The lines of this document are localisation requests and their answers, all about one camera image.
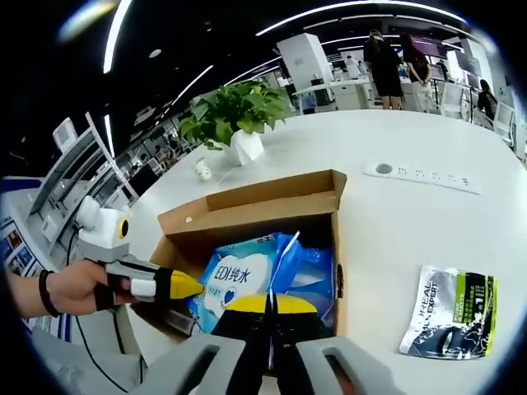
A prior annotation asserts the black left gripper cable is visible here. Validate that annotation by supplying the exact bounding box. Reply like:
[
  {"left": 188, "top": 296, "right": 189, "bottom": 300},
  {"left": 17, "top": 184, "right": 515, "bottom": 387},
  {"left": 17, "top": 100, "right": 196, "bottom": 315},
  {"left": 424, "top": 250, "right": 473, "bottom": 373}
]
[{"left": 65, "top": 221, "right": 131, "bottom": 393}]

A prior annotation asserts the blue wipes pack soft item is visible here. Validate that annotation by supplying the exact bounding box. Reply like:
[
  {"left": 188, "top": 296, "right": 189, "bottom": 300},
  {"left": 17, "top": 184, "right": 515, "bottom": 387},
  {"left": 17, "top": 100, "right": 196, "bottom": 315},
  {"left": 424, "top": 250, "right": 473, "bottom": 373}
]
[{"left": 184, "top": 240, "right": 281, "bottom": 334}]

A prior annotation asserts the white shelf rack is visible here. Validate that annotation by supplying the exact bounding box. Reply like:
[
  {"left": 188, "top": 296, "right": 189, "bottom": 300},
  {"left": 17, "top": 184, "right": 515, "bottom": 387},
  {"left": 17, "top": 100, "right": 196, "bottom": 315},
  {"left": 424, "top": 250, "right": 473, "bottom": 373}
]
[{"left": 28, "top": 113, "right": 139, "bottom": 244}]

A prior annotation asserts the black wristband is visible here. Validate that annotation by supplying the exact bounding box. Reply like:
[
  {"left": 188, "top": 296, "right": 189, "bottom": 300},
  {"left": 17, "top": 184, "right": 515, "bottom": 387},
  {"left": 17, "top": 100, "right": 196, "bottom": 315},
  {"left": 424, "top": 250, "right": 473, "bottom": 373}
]
[{"left": 39, "top": 269, "right": 63, "bottom": 318}]

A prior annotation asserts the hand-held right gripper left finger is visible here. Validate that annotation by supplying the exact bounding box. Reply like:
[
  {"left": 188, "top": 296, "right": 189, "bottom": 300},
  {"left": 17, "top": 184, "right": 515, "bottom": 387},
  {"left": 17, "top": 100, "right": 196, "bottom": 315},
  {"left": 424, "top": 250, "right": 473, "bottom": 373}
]
[{"left": 143, "top": 294, "right": 273, "bottom": 395}]

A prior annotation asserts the white table socket strip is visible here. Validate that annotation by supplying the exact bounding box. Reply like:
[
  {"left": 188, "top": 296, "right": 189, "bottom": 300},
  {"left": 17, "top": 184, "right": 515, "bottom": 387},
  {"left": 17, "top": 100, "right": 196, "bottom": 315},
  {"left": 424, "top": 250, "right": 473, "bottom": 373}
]
[{"left": 362, "top": 160, "right": 483, "bottom": 195}]

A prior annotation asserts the green potted plant white pot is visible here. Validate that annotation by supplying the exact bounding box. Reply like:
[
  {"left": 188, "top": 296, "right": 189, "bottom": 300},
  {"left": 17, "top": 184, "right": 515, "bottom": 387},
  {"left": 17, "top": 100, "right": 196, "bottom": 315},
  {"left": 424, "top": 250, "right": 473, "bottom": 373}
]
[{"left": 177, "top": 81, "right": 289, "bottom": 167}]

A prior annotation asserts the white office chair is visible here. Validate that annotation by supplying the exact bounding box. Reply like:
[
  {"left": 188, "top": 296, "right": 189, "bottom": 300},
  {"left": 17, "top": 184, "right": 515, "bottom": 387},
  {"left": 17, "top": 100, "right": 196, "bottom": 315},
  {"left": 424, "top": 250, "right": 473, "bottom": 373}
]
[
  {"left": 442, "top": 81, "right": 470, "bottom": 120},
  {"left": 496, "top": 100, "right": 515, "bottom": 143}
]

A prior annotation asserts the brown cardboard shoe box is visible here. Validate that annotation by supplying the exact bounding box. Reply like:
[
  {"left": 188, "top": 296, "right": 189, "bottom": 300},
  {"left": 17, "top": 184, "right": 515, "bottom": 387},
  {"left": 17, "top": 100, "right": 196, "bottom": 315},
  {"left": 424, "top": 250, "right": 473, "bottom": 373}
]
[{"left": 150, "top": 169, "right": 347, "bottom": 355}]

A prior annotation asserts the green black pouch soft item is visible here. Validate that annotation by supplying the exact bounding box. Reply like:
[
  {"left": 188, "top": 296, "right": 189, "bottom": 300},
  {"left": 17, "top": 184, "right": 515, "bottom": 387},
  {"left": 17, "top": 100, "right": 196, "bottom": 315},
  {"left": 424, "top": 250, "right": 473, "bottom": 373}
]
[{"left": 398, "top": 264, "right": 498, "bottom": 360}]

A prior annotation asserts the purple screen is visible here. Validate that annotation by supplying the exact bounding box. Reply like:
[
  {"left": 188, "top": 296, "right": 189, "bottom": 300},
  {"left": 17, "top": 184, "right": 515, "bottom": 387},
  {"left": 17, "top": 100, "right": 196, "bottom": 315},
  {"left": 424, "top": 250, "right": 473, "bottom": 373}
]
[{"left": 411, "top": 35, "right": 448, "bottom": 57}]

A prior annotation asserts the white paper cup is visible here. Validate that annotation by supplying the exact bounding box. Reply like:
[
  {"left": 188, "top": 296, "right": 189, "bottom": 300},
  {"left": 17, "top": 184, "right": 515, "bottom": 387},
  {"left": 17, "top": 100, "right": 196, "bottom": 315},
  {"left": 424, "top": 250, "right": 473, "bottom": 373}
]
[{"left": 194, "top": 158, "right": 213, "bottom": 182}]

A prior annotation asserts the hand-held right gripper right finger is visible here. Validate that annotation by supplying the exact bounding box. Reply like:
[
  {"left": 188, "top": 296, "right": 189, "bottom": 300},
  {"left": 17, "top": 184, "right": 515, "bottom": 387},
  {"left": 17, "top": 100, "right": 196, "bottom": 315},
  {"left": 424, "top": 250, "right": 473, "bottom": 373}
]
[{"left": 270, "top": 292, "right": 386, "bottom": 395}]

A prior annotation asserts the blue picture board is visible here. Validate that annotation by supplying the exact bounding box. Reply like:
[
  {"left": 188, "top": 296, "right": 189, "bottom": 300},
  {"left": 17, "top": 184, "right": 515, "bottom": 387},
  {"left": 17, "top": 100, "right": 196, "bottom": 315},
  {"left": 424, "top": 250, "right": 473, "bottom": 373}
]
[{"left": 0, "top": 217, "right": 42, "bottom": 281}]

